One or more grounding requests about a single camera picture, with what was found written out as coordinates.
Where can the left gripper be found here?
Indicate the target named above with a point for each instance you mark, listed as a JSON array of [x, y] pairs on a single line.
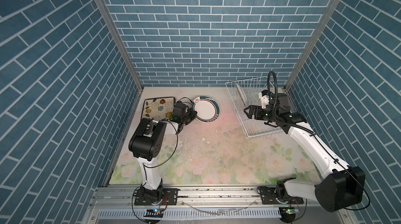
[[192, 116]]

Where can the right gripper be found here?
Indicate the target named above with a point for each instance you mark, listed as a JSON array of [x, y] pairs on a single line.
[[252, 108]]

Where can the round white plate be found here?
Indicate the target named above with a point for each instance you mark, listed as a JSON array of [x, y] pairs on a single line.
[[207, 109], [242, 95]]

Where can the black square plate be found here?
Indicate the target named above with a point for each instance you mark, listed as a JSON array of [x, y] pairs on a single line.
[[158, 108]]

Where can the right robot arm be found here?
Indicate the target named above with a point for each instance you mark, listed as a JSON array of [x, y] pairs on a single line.
[[341, 187]]

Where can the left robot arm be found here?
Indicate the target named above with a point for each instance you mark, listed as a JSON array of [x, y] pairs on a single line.
[[146, 144]]

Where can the left corner metal profile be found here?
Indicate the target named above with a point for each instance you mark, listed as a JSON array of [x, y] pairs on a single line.
[[105, 14]]

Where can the corner metal profile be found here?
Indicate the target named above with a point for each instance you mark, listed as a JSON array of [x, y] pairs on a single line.
[[322, 23], [105, 14]]

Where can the right corner metal profile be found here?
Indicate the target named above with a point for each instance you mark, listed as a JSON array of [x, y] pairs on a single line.
[[322, 23]]

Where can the white wire dish rack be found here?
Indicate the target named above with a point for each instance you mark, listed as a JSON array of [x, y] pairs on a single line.
[[255, 100]]

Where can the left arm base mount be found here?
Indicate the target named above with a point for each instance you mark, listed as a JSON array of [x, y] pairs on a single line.
[[145, 197]]

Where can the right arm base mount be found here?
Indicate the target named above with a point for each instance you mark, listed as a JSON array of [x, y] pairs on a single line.
[[275, 195]]

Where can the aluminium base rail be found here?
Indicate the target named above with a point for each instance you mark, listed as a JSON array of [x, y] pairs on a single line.
[[119, 196]]

